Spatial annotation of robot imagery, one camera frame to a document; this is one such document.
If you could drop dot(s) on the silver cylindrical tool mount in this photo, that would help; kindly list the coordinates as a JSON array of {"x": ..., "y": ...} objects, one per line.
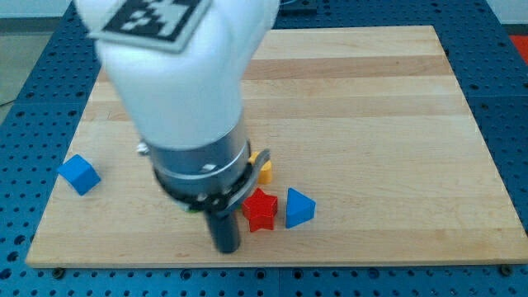
[{"x": 216, "y": 177}]

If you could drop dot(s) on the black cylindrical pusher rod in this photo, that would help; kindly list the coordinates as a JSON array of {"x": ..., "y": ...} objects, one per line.
[{"x": 224, "y": 231}]

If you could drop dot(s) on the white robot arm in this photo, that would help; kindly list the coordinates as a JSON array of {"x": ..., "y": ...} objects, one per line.
[{"x": 178, "y": 67}]

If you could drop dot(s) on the red star block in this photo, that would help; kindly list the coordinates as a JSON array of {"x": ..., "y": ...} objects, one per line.
[{"x": 260, "y": 210}]

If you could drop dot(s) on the yellow block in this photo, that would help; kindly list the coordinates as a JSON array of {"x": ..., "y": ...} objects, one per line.
[{"x": 265, "y": 176}]

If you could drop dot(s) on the blue triangle block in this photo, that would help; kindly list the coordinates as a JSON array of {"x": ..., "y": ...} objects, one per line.
[{"x": 299, "y": 208}]

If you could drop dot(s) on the blue cube block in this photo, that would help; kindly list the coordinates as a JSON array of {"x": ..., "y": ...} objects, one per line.
[{"x": 79, "y": 174}]

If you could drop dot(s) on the black white fiducial marker tag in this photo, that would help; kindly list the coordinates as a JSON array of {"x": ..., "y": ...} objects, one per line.
[{"x": 162, "y": 25}]

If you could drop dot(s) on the wooden board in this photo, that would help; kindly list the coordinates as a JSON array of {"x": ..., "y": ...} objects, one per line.
[{"x": 368, "y": 122}]

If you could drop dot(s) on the red object at right edge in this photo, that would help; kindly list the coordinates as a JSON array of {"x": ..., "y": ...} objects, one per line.
[{"x": 521, "y": 44}]

